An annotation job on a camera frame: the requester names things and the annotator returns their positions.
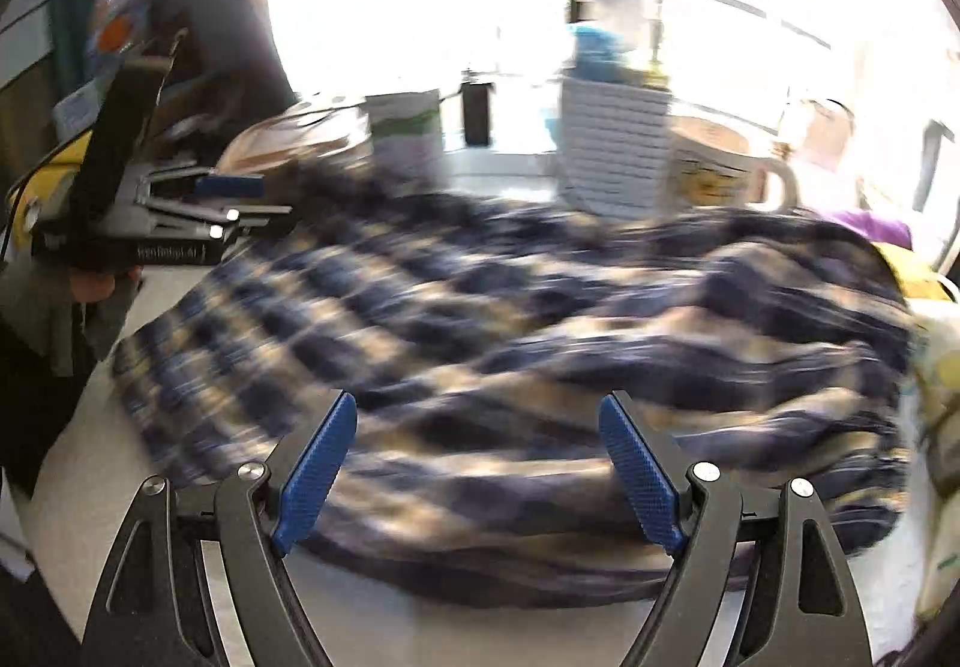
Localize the blue plaid pants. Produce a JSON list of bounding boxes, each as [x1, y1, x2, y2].
[[114, 160, 913, 608]]

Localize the left hand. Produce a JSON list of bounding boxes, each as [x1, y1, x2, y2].
[[68, 266, 142, 305]]

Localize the brown food container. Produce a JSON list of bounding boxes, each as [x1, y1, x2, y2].
[[215, 107, 373, 175]]

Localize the green white carton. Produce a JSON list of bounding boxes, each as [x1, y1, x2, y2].
[[364, 89, 444, 188]]

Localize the black phone charger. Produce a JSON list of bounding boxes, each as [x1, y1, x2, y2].
[[460, 80, 493, 147]]

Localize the yellow plastic bag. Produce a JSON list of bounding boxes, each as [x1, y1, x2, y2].
[[875, 241, 952, 302]]

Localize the purple cloth item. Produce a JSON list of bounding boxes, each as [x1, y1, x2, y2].
[[825, 209, 913, 250]]

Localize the white perforated basket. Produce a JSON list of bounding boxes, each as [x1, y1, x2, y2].
[[556, 76, 672, 220]]

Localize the white yellow mug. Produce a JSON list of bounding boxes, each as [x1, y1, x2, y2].
[[662, 115, 799, 212]]

